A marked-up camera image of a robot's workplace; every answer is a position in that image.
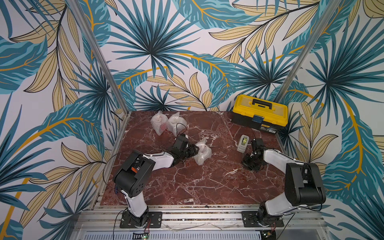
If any small green white box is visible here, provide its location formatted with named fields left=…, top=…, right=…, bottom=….
left=237, top=135, right=250, bottom=153

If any aluminium frame post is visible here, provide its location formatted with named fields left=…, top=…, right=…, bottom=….
left=68, top=0, right=130, bottom=116
left=274, top=0, right=341, bottom=103

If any front aluminium rail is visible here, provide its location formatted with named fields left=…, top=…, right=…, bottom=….
left=70, top=205, right=330, bottom=240

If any right aluminium frame post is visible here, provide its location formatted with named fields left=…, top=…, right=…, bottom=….
left=274, top=0, right=341, bottom=103

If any yellow black toolbox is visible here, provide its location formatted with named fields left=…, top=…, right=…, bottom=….
left=232, top=95, right=289, bottom=134

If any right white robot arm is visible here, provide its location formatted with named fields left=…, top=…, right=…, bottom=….
left=242, top=139, right=326, bottom=222

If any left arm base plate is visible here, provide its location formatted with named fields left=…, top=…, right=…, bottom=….
left=120, top=210, right=163, bottom=229

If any clear bubble wrap sheet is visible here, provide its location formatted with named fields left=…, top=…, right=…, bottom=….
left=151, top=111, right=169, bottom=136
left=193, top=140, right=212, bottom=166
left=167, top=112, right=188, bottom=137

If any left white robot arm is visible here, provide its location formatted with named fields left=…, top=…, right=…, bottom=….
left=113, top=134, right=200, bottom=218

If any left aluminium frame post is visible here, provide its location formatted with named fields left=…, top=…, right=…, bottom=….
left=68, top=0, right=130, bottom=116

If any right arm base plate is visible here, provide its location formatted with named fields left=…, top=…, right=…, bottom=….
left=241, top=209, right=284, bottom=228

